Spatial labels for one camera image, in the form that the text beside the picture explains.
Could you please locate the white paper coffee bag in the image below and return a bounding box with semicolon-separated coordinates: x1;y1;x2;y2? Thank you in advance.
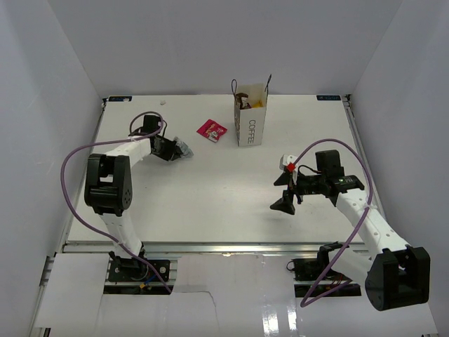
231;75;272;147

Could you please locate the red snack packet far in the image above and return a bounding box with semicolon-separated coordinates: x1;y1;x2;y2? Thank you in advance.
196;119;227;143

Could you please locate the aluminium table edge rail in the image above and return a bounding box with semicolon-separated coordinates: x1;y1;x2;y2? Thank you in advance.
33;95;403;336

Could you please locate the yellow M&M's packet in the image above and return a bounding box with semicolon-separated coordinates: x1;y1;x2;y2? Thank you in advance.
253;100;263;108

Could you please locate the black corner label left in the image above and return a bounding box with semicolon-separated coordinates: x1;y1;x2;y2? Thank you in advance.
107;95;133;103

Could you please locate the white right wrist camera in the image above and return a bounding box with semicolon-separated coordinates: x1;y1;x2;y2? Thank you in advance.
279;154;298;181

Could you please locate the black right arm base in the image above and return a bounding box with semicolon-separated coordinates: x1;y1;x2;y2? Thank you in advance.
286;242;361;298

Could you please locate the brown chocolate bar wrapper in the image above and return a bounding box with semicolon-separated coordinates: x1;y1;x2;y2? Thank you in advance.
234;92;251;110

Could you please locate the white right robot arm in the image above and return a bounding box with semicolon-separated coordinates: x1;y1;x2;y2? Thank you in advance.
270;150;431;311

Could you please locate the silver grey snack packet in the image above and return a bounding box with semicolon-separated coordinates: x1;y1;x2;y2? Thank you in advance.
174;137;194;158

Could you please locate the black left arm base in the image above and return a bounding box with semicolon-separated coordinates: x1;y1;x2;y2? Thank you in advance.
103;251;173;296

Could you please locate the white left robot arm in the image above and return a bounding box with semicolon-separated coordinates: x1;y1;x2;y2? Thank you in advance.
84;112;193;280

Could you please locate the black corner label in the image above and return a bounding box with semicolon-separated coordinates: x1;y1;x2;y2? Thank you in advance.
107;95;133;103
316;95;341;101

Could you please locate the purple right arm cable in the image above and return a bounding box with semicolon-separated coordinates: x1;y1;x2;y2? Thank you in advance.
293;138;375;308

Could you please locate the black corner label right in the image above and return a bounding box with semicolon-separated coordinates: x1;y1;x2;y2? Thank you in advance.
316;95;341;101

